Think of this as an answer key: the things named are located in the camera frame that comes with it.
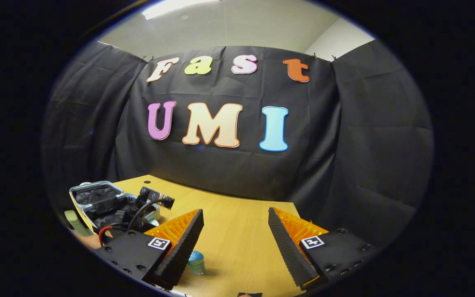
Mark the red cable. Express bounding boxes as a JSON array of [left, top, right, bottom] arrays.
[[97, 225, 114, 247]]

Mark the blue skin care jar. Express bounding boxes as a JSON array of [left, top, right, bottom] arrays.
[[187, 250, 206, 276]]

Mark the light blue suitcase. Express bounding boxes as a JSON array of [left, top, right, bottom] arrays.
[[69, 181, 162, 233]]

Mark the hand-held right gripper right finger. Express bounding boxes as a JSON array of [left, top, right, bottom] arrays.
[[268, 207, 376, 290]]

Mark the pale green rounded container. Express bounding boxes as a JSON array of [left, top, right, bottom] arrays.
[[64, 210, 90, 237]]

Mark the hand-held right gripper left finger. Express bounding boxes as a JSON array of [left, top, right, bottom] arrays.
[[95, 208, 205, 290]]

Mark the black cable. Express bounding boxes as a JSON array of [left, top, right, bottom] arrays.
[[127, 199, 168, 231]]

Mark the black backdrop cloth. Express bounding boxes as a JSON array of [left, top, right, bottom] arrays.
[[42, 39, 435, 248]]

